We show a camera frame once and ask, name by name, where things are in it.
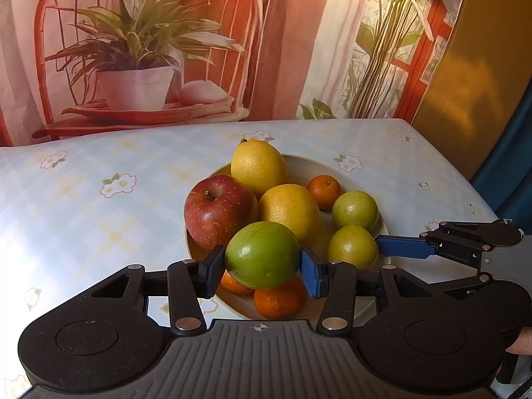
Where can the green round fruit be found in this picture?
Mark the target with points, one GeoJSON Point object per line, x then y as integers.
{"type": "Point", "coordinates": [262, 255]}

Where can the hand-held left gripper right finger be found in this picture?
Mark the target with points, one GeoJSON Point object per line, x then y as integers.
{"type": "Point", "coordinates": [309, 274]}

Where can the printed wall backdrop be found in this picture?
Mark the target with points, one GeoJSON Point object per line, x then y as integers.
{"type": "Point", "coordinates": [291, 50]}

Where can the red apple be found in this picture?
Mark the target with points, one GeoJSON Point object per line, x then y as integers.
{"type": "Point", "coordinates": [216, 212]}

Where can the yellow-green citrus fruit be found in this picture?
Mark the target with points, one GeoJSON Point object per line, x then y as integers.
{"type": "Point", "coordinates": [355, 212]}
{"type": "Point", "coordinates": [351, 247]}

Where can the small orange mandarin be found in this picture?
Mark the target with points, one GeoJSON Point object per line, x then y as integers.
{"type": "Point", "coordinates": [324, 189]}
{"type": "Point", "coordinates": [280, 301]}
{"type": "Point", "coordinates": [232, 284]}

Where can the cream round plate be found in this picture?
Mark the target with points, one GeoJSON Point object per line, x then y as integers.
{"type": "Point", "coordinates": [299, 166]}

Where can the large yellow citrus fruit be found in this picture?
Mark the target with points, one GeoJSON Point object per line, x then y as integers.
{"type": "Point", "coordinates": [291, 210]}

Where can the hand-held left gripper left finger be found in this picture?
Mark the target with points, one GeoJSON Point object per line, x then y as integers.
{"type": "Point", "coordinates": [212, 272]}

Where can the person's right hand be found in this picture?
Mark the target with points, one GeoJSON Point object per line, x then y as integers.
{"type": "Point", "coordinates": [521, 343]}

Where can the yellow lemon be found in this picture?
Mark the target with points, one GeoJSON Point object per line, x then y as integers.
{"type": "Point", "coordinates": [257, 166]}

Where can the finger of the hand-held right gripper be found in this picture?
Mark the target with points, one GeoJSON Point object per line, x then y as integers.
{"type": "Point", "coordinates": [465, 284]}
{"type": "Point", "coordinates": [407, 246]}

